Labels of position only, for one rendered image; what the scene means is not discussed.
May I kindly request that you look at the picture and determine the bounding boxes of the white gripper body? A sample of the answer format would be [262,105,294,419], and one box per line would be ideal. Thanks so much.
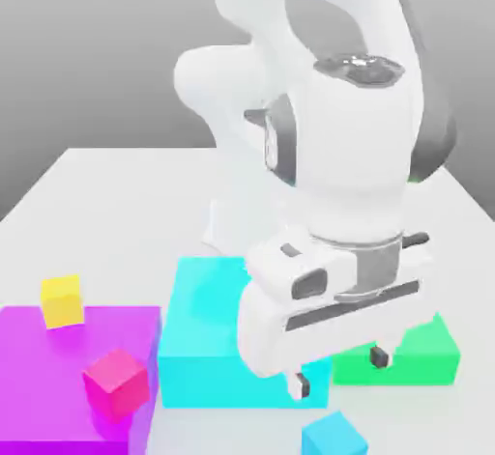
[236,257,437,380]

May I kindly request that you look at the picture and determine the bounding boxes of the small blue cube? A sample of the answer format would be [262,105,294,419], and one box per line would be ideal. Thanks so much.
[300,410,369,455]

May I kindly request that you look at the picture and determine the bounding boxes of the small pink cube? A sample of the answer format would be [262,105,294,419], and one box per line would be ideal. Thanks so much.
[81,347,152,426]

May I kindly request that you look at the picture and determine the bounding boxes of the small yellow cube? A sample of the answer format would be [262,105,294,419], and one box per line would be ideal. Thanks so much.
[40,273,86,331]

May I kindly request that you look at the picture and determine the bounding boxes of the large green box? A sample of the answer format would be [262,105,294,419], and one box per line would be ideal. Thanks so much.
[331,311,462,387]

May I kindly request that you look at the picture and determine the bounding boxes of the large cyan box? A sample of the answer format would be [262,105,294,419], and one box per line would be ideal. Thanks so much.
[157,255,335,411]

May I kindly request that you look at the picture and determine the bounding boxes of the large magenta box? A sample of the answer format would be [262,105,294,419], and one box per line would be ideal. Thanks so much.
[0,304,163,455]

